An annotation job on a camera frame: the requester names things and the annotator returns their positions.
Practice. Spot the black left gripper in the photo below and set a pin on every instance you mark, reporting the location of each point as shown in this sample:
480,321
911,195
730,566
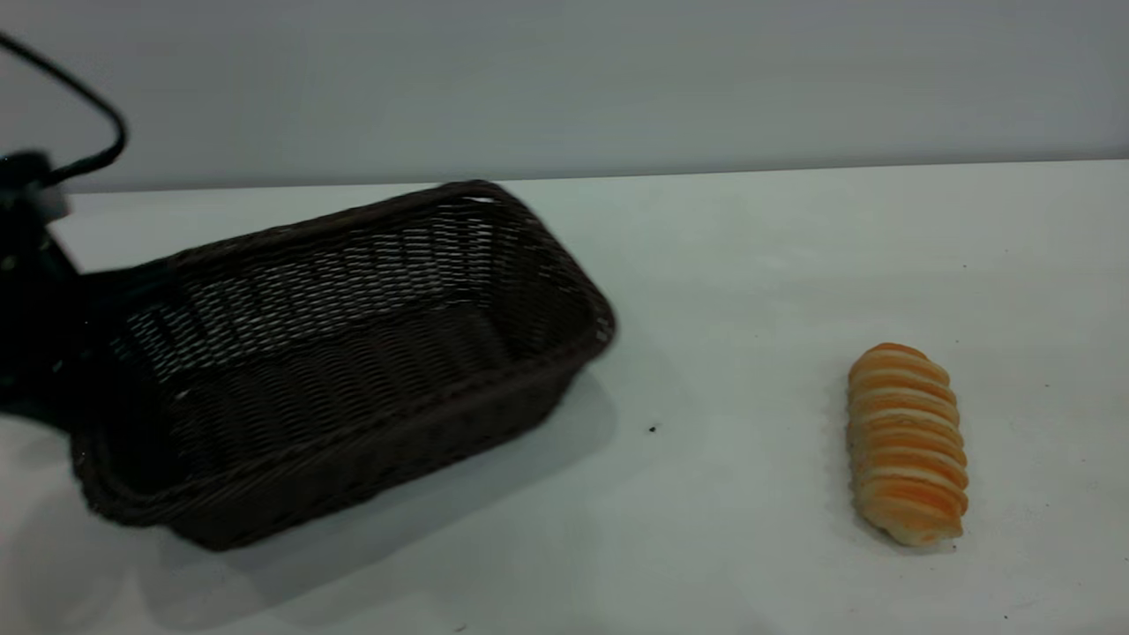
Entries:
26,247

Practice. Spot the dark brown wicker basket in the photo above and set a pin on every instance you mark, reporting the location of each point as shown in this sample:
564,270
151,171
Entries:
353,476

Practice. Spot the orange striped bread roll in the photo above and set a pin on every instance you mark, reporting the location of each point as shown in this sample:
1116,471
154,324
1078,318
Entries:
907,441

